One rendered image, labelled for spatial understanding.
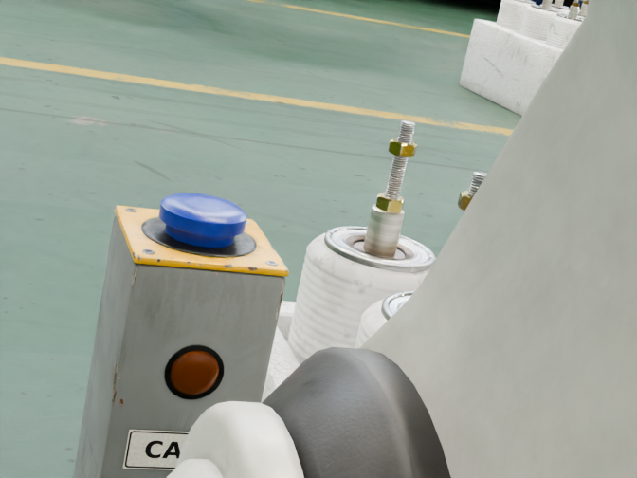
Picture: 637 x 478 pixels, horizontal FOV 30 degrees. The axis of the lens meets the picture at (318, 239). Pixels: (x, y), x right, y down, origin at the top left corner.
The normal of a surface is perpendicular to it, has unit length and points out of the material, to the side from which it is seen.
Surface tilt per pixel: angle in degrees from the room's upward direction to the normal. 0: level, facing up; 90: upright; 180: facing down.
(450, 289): 90
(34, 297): 0
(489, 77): 90
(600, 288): 90
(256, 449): 21
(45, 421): 0
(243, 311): 90
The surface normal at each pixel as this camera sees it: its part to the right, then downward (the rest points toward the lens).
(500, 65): -0.90, -0.06
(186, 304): 0.28, 0.34
